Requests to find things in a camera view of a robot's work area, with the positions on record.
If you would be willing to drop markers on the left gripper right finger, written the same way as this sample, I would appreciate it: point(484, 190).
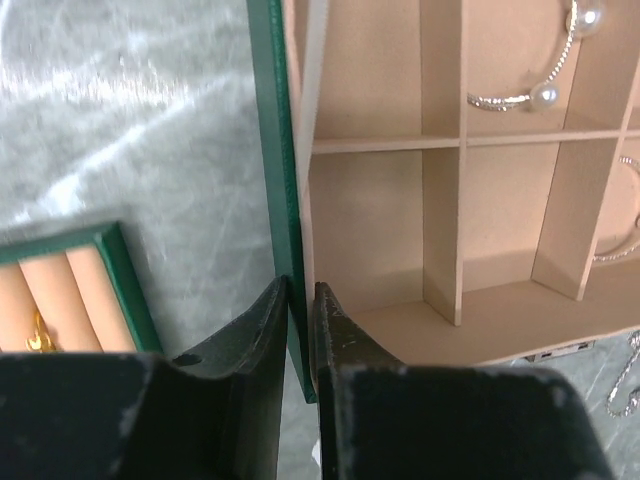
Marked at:
point(382, 419)

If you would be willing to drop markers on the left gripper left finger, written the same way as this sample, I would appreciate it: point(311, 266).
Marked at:
point(213, 412)

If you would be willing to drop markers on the green jewelry tray insert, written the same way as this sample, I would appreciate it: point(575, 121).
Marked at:
point(73, 291)

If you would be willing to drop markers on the green jewelry box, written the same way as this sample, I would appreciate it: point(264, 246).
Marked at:
point(442, 166)

